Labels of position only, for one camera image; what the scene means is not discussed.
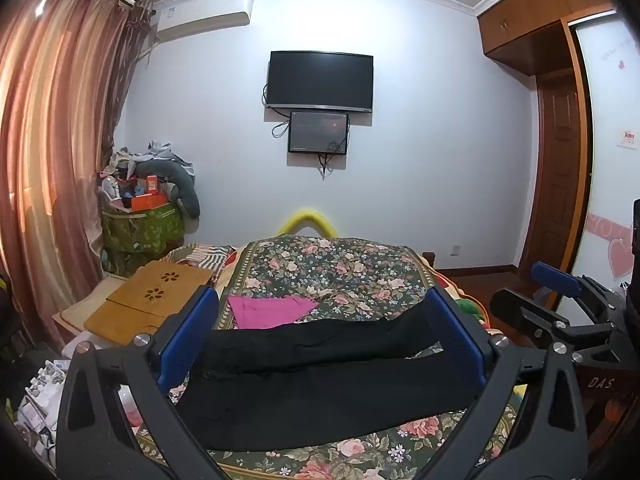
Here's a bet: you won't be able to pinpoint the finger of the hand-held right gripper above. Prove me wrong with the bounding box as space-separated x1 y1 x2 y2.
531 261 627 312
490 286 615 357

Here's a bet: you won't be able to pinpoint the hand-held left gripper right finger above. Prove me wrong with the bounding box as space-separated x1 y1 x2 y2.
422 287 588 480

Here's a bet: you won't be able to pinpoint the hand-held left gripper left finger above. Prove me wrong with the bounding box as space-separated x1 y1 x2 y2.
56 285 236 480

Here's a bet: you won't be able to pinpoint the black pants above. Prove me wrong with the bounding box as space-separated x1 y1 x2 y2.
175 305 483 453

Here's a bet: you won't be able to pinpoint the colourful printed blanket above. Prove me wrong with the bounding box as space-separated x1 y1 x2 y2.
435 270 496 333

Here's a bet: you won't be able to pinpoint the wooden folding table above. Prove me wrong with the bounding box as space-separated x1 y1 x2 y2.
84 260 216 333

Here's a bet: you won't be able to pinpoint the striped cloth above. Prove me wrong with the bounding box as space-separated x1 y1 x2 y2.
172 242 237 282

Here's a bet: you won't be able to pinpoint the pink cloth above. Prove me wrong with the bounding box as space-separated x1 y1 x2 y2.
227 296 320 330

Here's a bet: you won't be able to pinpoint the brown wooden door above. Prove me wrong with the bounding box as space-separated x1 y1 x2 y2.
520 72 577 273

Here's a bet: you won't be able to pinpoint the green storage bag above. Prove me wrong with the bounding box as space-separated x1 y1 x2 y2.
100 200 186 276

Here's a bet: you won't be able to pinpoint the white wardrobe sliding door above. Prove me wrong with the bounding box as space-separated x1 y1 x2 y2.
555 14 640 321

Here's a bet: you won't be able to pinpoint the orange box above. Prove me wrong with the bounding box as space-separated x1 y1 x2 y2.
130 191 169 212

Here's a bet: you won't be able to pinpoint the floral blanket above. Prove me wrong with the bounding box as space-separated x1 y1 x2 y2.
135 235 531 480

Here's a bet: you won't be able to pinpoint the grey pillow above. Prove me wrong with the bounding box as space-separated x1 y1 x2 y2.
134 157 201 219

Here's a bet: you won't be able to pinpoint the pile of small packets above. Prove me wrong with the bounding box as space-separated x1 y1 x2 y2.
14 350 72 457

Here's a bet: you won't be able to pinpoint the yellow foam tube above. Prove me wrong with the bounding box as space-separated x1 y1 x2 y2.
276 207 337 236

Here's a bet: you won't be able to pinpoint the pile of clothes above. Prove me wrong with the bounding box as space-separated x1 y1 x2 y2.
99 139 196 183

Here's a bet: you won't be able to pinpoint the pink striped curtain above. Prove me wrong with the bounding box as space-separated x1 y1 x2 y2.
0 0 151 351

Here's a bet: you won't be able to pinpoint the small black monitor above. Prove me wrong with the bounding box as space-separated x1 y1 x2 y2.
288 111 349 155

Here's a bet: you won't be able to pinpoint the wooden overhead cabinet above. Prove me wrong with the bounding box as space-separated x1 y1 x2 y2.
476 0 628 76

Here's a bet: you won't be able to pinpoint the white air conditioner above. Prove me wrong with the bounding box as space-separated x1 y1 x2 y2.
152 0 255 41

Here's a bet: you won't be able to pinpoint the black wall television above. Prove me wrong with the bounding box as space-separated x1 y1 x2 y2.
265 51 374 113

